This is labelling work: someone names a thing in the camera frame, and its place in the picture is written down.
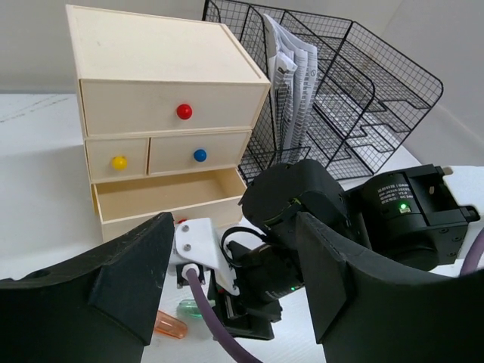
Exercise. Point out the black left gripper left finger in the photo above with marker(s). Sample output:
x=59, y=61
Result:
x=99, y=306

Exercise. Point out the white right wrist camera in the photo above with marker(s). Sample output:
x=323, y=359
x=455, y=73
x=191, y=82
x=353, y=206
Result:
x=196, y=241

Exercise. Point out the black wire mesh organizer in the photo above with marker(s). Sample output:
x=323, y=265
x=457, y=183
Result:
x=369, y=97

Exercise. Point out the white instruction booklet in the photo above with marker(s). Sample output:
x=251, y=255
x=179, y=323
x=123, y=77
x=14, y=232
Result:
x=293, y=70

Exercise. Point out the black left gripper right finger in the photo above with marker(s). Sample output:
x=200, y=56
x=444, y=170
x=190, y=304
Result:
x=367, y=308

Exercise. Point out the green highlighter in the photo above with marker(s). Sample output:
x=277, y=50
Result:
x=189, y=308

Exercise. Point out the orange highlighter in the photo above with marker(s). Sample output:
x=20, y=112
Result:
x=172, y=327

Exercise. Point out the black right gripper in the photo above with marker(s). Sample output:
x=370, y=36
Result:
x=264, y=275

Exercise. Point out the cream wooden drawer cabinet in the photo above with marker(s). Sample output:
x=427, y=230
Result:
x=167, y=108

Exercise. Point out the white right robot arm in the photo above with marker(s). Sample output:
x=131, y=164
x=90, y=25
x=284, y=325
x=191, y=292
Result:
x=422, y=217

